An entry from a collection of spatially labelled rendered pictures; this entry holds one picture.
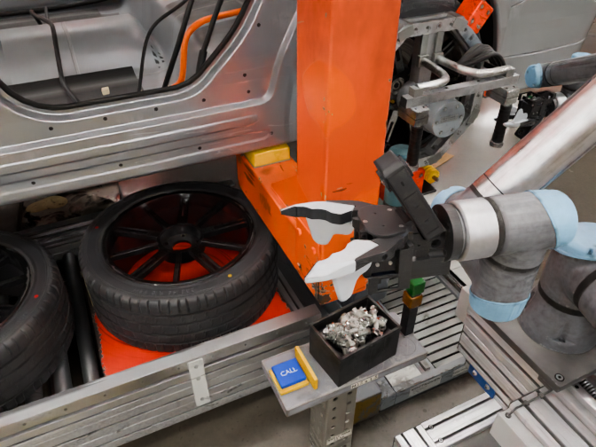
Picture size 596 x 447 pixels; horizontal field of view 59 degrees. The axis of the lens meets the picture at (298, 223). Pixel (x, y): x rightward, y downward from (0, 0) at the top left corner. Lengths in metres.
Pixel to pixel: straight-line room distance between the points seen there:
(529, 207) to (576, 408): 0.55
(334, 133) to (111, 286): 0.86
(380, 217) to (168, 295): 1.06
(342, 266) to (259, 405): 1.42
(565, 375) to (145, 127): 1.22
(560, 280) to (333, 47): 0.61
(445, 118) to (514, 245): 1.12
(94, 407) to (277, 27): 1.19
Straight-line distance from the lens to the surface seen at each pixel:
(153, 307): 1.61
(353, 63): 1.13
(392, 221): 0.62
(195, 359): 1.59
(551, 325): 1.11
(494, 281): 0.74
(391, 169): 0.58
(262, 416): 1.91
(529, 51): 2.29
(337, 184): 1.26
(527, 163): 0.82
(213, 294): 1.59
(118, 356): 1.80
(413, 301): 1.44
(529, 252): 0.70
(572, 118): 0.82
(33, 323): 1.67
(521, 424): 1.12
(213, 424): 1.92
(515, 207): 0.68
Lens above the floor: 1.62
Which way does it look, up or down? 38 degrees down
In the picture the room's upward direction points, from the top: straight up
